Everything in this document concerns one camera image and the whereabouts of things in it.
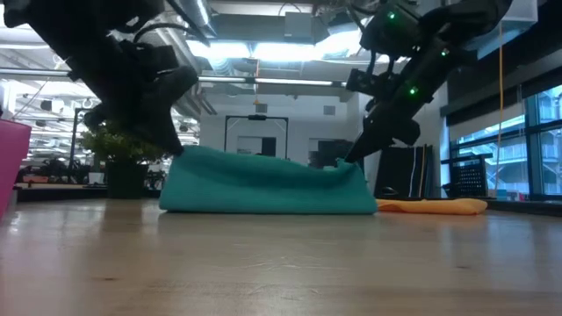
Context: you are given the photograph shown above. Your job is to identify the black plant pot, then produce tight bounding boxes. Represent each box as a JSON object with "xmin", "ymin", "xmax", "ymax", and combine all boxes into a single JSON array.
[{"xmin": 104, "ymin": 161, "xmax": 148, "ymax": 199}]

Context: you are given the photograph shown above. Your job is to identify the yellow hanging cable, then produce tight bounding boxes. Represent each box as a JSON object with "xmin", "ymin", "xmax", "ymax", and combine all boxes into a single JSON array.
[{"xmin": 495, "ymin": 21, "xmax": 506, "ymax": 197}]

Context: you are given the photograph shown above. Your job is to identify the orange microfiber towel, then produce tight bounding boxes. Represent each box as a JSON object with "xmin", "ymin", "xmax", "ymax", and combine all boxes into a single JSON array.
[{"xmin": 376, "ymin": 197, "xmax": 488, "ymax": 216}]

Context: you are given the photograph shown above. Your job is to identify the black framed window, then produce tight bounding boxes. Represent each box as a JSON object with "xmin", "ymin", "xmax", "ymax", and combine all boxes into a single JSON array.
[{"xmin": 447, "ymin": 83, "xmax": 562, "ymax": 201}]

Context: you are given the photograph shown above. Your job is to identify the black leaning panels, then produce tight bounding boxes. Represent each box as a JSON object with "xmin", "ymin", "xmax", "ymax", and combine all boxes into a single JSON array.
[{"xmin": 375, "ymin": 143, "xmax": 434, "ymax": 199}]

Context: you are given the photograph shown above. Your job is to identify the grey ceiling box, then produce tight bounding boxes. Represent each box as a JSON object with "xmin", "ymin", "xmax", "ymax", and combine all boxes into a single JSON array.
[{"xmin": 284, "ymin": 11, "xmax": 313, "ymax": 44}]

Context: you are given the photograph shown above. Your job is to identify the teal microfiber towel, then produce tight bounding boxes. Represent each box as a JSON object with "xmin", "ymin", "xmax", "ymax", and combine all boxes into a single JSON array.
[{"xmin": 158, "ymin": 145, "xmax": 378, "ymax": 215}]

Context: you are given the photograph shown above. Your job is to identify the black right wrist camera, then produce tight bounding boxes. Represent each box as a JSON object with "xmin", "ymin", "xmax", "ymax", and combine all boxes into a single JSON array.
[{"xmin": 358, "ymin": 3, "xmax": 423, "ymax": 59}]

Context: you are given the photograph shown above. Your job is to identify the silver ventilation duct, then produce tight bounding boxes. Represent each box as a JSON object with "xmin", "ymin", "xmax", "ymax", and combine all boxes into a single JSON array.
[{"xmin": 465, "ymin": 0, "xmax": 539, "ymax": 61}]

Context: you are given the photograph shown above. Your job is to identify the pink plastic basket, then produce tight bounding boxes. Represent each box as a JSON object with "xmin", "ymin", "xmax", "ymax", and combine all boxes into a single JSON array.
[{"xmin": 0, "ymin": 118, "xmax": 32, "ymax": 219}]

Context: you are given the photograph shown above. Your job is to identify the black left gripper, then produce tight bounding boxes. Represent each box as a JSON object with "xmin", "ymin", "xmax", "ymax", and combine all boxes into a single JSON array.
[{"xmin": 69, "ymin": 56, "xmax": 198, "ymax": 154}]

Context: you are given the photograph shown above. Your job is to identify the black background rig frame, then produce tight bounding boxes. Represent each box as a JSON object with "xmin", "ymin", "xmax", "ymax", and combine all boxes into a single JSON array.
[{"xmin": 223, "ymin": 114, "xmax": 290, "ymax": 160}]

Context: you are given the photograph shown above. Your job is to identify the black perforated cart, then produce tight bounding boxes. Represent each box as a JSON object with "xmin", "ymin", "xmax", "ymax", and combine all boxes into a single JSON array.
[{"xmin": 440, "ymin": 153, "xmax": 495, "ymax": 199}]

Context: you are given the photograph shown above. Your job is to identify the long ceiling light tube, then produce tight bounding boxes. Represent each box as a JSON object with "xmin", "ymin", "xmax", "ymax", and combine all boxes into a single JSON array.
[{"xmin": 0, "ymin": 68, "xmax": 348, "ymax": 88}]

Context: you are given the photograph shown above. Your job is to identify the black background cabinet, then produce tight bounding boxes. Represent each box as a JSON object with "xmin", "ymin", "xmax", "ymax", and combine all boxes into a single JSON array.
[{"xmin": 306, "ymin": 139, "xmax": 365, "ymax": 170}]

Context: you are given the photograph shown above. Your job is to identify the artificial green plant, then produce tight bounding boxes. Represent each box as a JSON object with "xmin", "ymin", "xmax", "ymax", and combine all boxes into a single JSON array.
[{"xmin": 78, "ymin": 125, "xmax": 170, "ymax": 163}]

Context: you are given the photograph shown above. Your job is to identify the black aluminium table frame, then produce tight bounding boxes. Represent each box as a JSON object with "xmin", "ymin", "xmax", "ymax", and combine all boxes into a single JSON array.
[{"xmin": 15, "ymin": 186, "xmax": 562, "ymax": 217}]

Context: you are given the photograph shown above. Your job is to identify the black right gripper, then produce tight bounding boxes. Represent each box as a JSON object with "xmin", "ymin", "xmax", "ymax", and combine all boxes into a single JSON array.
[{"xmin": 344, "ymin": 41, "xmax": 458, "ymax": 164}]

